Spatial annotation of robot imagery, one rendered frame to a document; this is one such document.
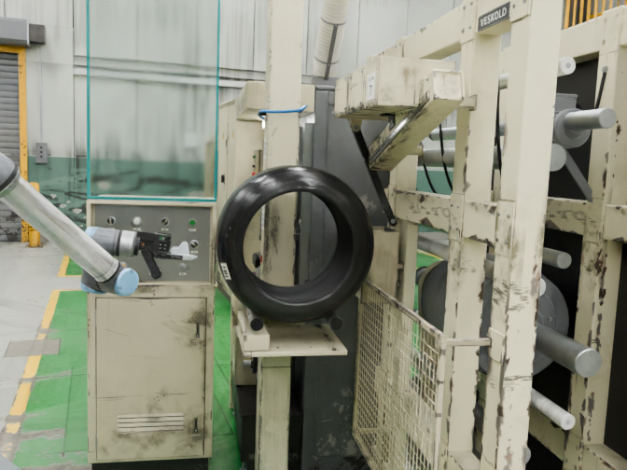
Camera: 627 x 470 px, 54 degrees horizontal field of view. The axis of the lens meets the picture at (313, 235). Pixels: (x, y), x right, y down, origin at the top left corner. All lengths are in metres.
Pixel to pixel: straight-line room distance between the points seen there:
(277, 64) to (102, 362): 1.49
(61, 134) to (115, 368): 8.34
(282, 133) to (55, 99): 8.77
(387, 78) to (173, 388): 1.72
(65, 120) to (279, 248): 8.76
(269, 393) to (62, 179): 8.73
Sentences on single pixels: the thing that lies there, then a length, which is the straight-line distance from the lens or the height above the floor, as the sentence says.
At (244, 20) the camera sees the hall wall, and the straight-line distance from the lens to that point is 11.59.
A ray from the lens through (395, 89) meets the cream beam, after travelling 1.92.
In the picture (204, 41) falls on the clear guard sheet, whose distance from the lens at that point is 2.83.
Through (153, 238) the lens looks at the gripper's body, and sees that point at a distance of 2.18.
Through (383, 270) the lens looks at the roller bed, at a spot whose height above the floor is 1.04.
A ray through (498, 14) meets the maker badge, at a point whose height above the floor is 1.90.
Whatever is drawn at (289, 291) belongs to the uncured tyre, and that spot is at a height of 0.96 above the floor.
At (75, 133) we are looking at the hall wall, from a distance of 11.08.
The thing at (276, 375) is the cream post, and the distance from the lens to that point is 2.61.
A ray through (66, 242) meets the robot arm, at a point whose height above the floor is 1.20.
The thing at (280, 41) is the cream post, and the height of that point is 1.92.
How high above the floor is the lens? 1.46
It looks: 7 degrees down
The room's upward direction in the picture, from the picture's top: 2 degrees clockwise
